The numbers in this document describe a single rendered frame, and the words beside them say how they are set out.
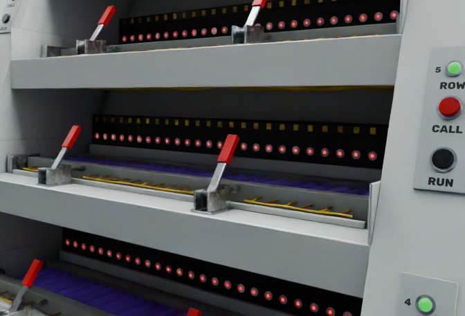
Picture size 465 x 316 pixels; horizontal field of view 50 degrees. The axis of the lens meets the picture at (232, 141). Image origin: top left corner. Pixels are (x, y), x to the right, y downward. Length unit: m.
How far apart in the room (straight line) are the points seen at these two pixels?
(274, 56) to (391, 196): 0.19
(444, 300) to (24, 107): 0.68
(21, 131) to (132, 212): 0.35
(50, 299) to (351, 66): 0.50
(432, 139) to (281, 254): 0.16
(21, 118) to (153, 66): 0.32
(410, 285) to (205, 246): 0.20
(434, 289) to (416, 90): 0.16
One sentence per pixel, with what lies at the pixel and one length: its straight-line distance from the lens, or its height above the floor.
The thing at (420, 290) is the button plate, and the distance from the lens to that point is 0.41.
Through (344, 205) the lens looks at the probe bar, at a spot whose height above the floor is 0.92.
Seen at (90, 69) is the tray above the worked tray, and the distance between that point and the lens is 0.71.
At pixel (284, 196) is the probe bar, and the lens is 0.53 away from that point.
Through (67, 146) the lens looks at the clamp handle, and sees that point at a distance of 0.72.
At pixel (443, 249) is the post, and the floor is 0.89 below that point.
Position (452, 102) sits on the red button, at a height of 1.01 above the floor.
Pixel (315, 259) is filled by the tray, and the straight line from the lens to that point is 0.44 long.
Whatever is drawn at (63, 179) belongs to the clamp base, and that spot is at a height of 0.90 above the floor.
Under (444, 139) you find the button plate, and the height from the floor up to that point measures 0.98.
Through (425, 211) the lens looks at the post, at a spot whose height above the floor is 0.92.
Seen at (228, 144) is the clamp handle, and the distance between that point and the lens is 0.54.
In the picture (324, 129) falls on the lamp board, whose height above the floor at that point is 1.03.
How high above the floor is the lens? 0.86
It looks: 12 degrees up
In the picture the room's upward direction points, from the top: 12 degrees clockwise
